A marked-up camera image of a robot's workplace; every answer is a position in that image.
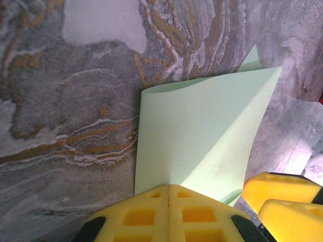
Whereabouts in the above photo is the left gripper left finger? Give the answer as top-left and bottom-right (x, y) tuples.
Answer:
(72, 184), (170, 242)

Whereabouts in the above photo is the light green paper sheet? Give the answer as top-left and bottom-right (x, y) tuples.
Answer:
(135, 44), (283, 207)

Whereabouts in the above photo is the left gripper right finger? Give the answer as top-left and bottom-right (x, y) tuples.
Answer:
(168, 184), (270, 242)

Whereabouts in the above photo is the aluminium side rail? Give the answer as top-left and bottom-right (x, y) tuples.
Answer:
(275, 137), (323, 177)

